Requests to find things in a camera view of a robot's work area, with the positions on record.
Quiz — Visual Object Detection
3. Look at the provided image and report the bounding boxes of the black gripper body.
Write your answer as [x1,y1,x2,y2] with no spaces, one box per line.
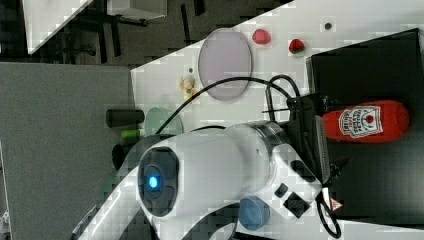
[287,93,331,182]

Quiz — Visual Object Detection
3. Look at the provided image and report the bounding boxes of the red ketchup bottle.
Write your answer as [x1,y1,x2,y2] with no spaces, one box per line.
[322,100,410,144]

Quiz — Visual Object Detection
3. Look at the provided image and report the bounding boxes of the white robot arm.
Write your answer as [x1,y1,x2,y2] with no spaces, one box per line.
[71,94,329,240]

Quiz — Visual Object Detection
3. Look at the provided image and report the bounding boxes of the black toaster oven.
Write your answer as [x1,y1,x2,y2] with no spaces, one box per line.
[306,28,424,229]

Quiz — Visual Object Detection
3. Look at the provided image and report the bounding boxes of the red strawberry toy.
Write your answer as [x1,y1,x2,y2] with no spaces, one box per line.
[289,39,305,54]

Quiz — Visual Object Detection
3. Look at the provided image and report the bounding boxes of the blue cup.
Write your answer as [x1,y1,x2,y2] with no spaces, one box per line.
[239,196,270,231]

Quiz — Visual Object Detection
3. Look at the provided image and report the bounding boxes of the pink strawberry toy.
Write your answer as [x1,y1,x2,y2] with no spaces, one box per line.
[252,29,271,45]

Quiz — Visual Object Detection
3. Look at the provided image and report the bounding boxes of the purple round plate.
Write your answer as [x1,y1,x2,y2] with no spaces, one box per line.
[198,28,253,87]

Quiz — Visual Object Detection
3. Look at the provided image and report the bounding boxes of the peeled banana toy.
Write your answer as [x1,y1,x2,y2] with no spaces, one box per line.
[179,75,198,100]

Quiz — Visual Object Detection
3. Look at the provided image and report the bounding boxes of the green oval colander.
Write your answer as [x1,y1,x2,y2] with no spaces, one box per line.
[144,107,184,136]

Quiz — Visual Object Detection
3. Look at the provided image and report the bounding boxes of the black utensil holder cup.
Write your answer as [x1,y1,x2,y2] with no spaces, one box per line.
[112,144,126,170]

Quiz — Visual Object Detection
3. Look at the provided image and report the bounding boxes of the black cylinder cup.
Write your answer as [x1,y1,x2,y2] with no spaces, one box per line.
[106,109,145,128]

